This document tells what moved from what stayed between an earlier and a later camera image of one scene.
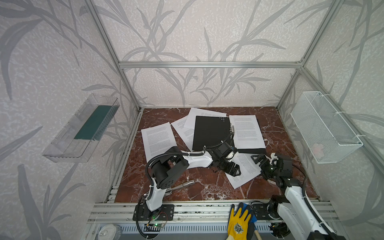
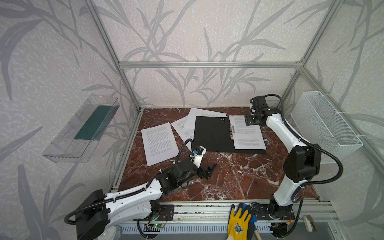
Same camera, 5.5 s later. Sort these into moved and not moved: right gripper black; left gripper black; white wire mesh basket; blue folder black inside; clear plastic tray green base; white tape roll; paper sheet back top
Moved: right gripper black; left gripper black
Not moved: clear plastic tray green base; white wire mesh basket; blue folder black inside; white tape roll; paper sheet back top
